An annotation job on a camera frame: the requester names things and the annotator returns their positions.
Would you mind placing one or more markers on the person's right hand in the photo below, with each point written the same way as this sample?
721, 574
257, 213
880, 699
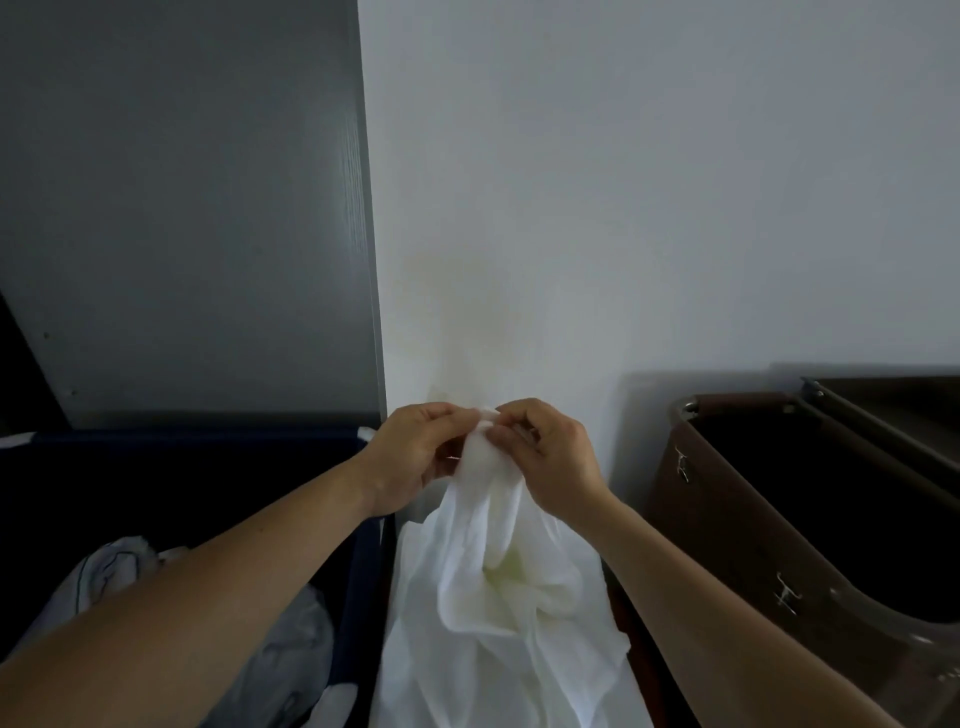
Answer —
559, 465

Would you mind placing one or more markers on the person's left hand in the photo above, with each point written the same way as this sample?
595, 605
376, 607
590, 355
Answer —
405, 457

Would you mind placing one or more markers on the brown housekeeping cart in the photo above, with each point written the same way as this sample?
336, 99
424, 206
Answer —
750, 510

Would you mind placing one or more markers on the person's right forearm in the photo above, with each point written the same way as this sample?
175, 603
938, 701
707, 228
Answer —
735, 645

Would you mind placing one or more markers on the person's left forearm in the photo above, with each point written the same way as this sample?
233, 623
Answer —
165, 622

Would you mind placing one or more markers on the white pillowcase black piping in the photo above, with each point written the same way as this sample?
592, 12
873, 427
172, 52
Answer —
292, 660

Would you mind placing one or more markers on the grey door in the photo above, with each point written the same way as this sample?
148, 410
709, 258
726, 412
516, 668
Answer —
187, 210

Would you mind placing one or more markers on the navy laundry hamper white frame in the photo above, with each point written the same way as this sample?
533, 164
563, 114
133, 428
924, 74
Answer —
187, 480

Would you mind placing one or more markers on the grey door frame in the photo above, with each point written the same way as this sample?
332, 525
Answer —
373, 210

